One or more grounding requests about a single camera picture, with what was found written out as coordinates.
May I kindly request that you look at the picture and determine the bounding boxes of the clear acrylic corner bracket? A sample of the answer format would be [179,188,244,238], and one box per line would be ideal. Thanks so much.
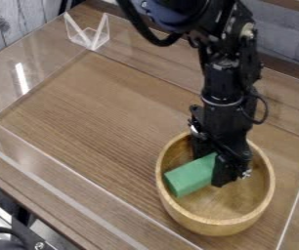
[64,13,109,51]

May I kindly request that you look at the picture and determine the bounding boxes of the clear acrylic wall panels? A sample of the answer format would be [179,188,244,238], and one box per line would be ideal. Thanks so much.
[0,19,299,250]

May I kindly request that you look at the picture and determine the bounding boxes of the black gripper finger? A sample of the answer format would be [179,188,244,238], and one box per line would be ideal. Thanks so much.
[211,154,246,188]
[192,137,216,159]

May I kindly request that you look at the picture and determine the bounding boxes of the green rectangular block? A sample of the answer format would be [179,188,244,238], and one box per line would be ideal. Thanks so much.
[163,153,216,198]

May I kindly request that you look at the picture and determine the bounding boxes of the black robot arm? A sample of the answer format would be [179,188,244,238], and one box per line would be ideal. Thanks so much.
[119,0,266,188]

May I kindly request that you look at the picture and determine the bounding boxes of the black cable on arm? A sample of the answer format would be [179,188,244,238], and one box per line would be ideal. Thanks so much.
[115,0,201,48]

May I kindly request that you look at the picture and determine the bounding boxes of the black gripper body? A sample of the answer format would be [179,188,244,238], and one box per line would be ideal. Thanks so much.
[189,98,255,178]

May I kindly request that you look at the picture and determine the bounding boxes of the wooden bowl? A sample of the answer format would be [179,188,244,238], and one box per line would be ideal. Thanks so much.
[155,132,275,236]

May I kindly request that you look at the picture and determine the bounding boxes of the black table leg bracket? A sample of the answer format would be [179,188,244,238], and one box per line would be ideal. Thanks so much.
[0,208,57,250]

